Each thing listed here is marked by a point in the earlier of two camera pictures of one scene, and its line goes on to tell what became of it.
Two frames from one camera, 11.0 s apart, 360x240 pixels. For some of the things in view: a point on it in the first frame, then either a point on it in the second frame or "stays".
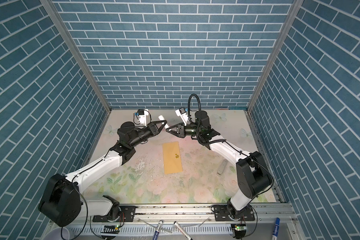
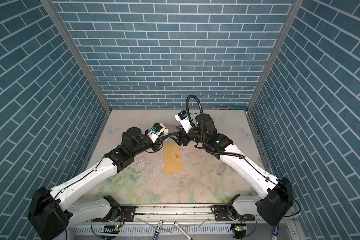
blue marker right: x=274 y=236 stays
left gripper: x=152 y=130 -> x=157 y=144
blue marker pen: x=157 y=231 stays
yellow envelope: x=172 y=162 stays
